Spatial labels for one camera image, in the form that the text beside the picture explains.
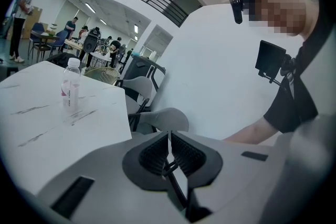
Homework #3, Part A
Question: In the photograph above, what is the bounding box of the black head camera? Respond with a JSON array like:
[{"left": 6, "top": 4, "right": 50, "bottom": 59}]
[{"left": 228, "top": 0, "right": 245, "bottom": 25}]

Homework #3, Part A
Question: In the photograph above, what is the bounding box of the black rounded machine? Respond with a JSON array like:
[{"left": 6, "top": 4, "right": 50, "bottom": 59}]
[{"left": 78, "top": 27, "right": 102, "bottom": 69}]

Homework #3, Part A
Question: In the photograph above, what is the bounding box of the person's black t-shirt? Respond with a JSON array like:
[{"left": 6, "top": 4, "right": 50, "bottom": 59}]
[{"left": 263, "top": 0, "right": 336, "bottom": 134}]

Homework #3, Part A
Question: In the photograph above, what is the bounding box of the person's right forearm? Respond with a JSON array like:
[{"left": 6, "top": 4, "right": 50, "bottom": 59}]
[{"left": 223, "top": 115, "right": 279, "bottom": 145}]

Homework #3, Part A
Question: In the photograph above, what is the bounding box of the grey chair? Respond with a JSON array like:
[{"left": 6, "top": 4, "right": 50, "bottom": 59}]
[
  {"left": 131, "top": 107, "right": 190, "bottom": 137},
  {"left": 115, "top": 77, "right": 153, "bottom": 115}
]

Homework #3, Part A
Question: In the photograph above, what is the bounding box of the blue chair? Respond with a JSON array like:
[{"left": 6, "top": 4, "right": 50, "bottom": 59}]
[
  {"left": 27, "top": 22, "right": 50, "bottom": 60},
  {"left": 48, "top": 30, "right": 69, "bottom": 55}
]

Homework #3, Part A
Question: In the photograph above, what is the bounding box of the black chest-mounted device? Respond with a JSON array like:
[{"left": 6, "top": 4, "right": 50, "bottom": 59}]
[{"left": 255, "top": 39, "right": 287, "bottom": 79}]

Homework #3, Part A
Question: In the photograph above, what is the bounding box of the dark grey cabinet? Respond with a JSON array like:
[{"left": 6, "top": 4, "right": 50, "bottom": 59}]
[{"left": 122, "top": 54, "right": 166, "bottom": 92}]

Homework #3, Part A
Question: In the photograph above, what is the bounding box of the small wooden table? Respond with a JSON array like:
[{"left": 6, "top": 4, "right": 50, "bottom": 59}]
[{"left": 31, "top": 31, "right": 60, "bottom": 61}]

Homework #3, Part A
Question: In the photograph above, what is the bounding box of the white marble table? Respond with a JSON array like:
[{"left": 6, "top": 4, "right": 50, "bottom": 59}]
[{"left": 0, "top": 60, "right": 133, "bottom": 196}]

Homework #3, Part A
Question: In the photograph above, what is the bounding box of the black chest mount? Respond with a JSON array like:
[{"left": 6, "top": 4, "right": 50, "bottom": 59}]
[{"left": 258, "top": 56, "right": 299, "bottom": 85}]

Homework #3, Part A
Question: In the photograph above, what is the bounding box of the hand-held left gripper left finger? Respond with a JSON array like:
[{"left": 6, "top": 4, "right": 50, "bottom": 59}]
[{"left": 139, "top": 133, "right": 170, "bottom": 176}]

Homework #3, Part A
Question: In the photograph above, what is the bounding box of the black bag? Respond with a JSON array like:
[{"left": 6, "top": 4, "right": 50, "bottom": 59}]
[{"left": 46, "top": 52, "right": 85, "bottom": 66}]

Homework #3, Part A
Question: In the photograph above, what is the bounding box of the person's head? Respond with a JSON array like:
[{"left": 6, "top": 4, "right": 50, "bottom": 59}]
[{"left": 240, "top": 0, "right": 320, "bottom": 38}]

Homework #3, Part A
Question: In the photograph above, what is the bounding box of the clear plastic bottle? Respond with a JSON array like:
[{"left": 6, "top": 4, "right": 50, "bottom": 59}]
[{"left": 60, "top": 57, "right": 81, "bottom": 113}]

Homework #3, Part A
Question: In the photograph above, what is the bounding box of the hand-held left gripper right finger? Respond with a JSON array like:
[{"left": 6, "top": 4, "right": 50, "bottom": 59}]
[{"left": 170, "top": 133, "right": 206, "bottom": 177}]

